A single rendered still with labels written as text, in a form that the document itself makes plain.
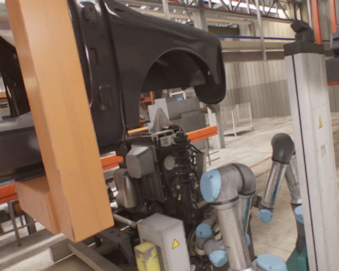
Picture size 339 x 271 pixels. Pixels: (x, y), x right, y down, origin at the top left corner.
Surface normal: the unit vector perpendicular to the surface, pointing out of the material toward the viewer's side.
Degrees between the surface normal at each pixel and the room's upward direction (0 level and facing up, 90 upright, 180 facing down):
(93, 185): 90
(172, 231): 90
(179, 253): 90
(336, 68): 90
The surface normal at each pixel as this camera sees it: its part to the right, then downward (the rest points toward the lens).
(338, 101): -0.73, 0.22
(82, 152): 0.66, -0.01
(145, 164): 0.35, 0.06
